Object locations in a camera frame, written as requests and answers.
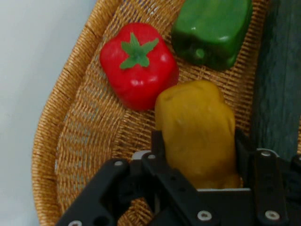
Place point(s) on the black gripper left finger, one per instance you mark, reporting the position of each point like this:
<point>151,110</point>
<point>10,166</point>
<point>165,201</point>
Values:
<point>164,179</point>

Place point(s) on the red toy bell pepper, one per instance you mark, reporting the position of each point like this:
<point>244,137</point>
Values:
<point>138,77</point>

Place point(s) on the green toy bell pepper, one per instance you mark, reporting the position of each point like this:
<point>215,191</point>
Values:
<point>211,33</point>

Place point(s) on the yellow toy bell pepper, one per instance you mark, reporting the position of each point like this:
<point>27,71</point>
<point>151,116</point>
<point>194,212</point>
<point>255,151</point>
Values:
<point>197,136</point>

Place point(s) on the dark green toy cucumber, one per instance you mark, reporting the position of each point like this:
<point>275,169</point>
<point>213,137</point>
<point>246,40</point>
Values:
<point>279,82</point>

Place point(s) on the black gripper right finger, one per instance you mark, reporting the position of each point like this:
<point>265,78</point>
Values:
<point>268,188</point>

